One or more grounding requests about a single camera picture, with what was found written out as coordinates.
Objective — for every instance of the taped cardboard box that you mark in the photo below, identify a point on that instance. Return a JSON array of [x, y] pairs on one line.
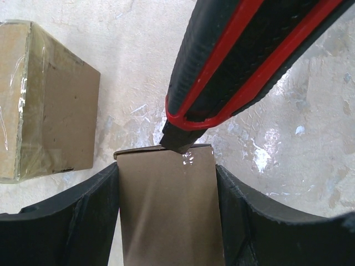
[[49, 104]]

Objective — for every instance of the small cardboard box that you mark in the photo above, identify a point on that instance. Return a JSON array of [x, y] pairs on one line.
[[169, 207]]

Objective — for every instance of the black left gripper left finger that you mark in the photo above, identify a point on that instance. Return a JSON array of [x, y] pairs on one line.
[[74, 227]]

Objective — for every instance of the red black utility knife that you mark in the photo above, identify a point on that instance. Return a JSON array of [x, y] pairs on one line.
[[232, 54]]

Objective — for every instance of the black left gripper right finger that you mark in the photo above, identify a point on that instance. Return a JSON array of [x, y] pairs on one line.
[[257, 230]]

